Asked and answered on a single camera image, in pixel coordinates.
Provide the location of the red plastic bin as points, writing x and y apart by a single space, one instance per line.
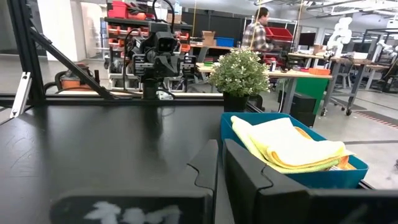
280 33

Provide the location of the orange microfiber towel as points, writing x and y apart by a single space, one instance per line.
343 162

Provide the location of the brown cardboard box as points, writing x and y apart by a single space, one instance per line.
208 38

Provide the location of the black aluminium table frame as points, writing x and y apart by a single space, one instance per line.
93 100

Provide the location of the blue plastic bin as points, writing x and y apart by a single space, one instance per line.
326 179

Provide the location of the yellow microfiber towel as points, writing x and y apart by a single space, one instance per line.
286 140

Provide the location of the small potted green plant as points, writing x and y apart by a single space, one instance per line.
239 74

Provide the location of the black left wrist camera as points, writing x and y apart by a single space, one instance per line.
164 42

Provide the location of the white humanoid robot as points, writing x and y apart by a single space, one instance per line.
340 34

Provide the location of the white metal bracket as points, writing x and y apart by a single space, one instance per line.
20 95

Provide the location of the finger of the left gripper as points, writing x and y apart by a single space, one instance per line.
166 67
174 67

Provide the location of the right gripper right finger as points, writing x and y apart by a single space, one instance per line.
295 208

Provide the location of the wooden workbench table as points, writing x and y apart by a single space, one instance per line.
298 74

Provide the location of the black box under workbench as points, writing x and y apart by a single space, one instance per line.
300 109

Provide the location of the orange shop vacuum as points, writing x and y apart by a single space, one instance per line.
73 82

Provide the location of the blue storage crate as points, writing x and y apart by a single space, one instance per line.
224 42

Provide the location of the person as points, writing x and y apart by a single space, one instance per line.
258 34

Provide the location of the black diagonal brace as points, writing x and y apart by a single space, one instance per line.
71 67

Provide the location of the green panel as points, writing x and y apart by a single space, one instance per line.
312 90

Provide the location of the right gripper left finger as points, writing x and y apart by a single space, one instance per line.
155 205

